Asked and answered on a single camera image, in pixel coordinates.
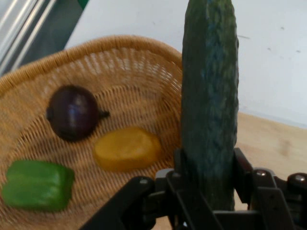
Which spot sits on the dark green cucumber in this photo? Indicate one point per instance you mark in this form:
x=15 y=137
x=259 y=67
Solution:
x=208 y=95

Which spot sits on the purple red onion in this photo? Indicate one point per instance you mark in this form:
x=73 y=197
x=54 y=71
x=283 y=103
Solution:
x=73 y=112

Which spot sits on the green panel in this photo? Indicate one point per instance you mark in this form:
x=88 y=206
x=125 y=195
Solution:
x=83 y=3

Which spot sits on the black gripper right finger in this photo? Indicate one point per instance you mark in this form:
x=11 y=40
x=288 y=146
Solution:
x=268 y=194

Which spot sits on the woven wicker basket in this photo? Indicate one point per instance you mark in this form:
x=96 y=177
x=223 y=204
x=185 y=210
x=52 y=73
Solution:
x=120 y=79

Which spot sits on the yellow toy vegetable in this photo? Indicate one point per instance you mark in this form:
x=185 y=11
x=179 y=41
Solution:
x=127 y=149

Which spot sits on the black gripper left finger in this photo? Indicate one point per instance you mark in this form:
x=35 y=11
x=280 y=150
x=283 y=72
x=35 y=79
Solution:
x=148 y=203

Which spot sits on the green bell pepper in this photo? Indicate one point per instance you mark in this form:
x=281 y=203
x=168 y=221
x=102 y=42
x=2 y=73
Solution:
x=38 y=185

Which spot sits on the silver metal frame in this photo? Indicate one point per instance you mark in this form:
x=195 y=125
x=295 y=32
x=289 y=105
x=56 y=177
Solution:
x=28 y=31

